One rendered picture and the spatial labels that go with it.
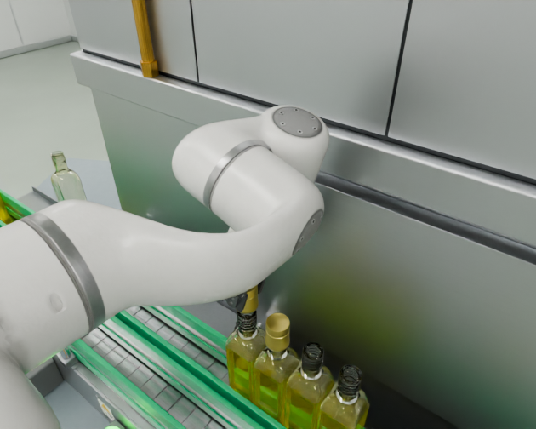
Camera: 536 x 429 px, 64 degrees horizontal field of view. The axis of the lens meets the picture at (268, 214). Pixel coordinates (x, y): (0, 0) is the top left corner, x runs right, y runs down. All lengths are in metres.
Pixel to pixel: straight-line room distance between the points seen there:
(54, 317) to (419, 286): 0.46
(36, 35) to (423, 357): 6.51
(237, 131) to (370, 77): 0.21
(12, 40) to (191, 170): 6.36
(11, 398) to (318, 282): 0.55
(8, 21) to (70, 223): 6.40
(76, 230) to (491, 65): 0.40
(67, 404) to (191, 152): 0.82
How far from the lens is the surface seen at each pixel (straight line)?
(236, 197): 0.34
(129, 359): 0.96
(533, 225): 0.53
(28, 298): 0.26
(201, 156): 0.36
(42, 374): 1.08
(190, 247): 0.28
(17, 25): 6.71
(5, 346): 0.26
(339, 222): 0.61
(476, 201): 0.53
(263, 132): 0.40
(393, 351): 0.72
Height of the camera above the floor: 1.64
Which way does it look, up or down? 37 degrees down
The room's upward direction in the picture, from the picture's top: straight up
